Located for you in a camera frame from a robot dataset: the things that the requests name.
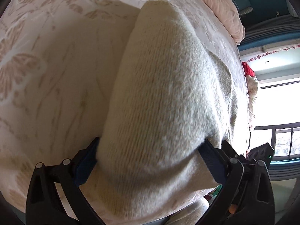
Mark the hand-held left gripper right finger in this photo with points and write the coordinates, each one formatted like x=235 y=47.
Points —
x=212 y=164

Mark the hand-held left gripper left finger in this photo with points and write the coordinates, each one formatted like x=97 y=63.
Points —
x=83 y=168

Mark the cream knit sweater black hearts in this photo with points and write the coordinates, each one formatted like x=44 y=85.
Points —
x=164 y=98

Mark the grey curtain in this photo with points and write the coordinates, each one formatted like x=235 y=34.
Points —
x=269 y=31
x=283 y=171

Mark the window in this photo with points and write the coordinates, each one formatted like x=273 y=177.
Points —
x=279 y=107

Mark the person's leg in light pants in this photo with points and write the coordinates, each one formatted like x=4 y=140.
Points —
x=187 y=213

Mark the plain red cloth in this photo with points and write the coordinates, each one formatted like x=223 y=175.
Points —
x=248 y=69

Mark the floral patterned bed sheet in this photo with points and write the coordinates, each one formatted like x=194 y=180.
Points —
x=46 y=86

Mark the hanging bead garland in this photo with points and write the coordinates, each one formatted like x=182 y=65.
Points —
x=260 y=56

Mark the pink pillow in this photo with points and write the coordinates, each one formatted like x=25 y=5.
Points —
x=222 y=11

